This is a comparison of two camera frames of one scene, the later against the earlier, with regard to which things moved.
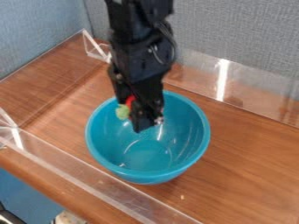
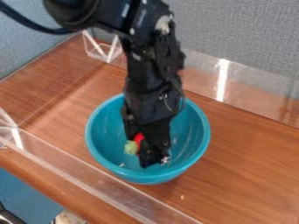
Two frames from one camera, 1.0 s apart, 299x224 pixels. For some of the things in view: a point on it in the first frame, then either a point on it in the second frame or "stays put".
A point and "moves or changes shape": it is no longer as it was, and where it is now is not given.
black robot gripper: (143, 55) → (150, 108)
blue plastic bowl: (162, 153) stays put
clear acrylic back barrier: (263, 91) stays put
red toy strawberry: (125, 108) moves or changes shape
